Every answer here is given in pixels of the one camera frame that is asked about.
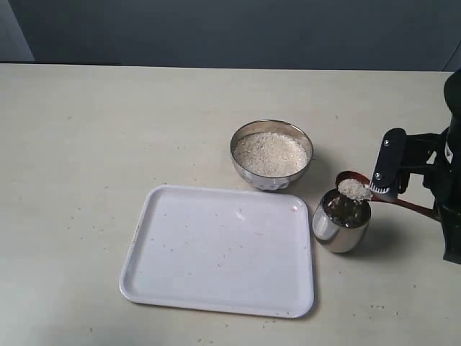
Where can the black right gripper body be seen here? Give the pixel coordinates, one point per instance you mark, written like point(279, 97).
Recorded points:
point(437, 158)

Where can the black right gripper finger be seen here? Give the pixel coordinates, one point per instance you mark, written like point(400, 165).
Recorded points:
point(388, 177)

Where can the brown wooden spoon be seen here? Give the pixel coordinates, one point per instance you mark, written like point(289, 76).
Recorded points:
point(356, 187)

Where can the small steel cup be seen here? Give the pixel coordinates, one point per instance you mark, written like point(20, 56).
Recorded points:
point(339, 223)

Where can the steel bowl of rice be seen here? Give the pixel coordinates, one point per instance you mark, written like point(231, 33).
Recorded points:
point(270, 154)

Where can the white plastic tray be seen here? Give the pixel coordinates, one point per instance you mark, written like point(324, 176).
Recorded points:
point(240, 252)

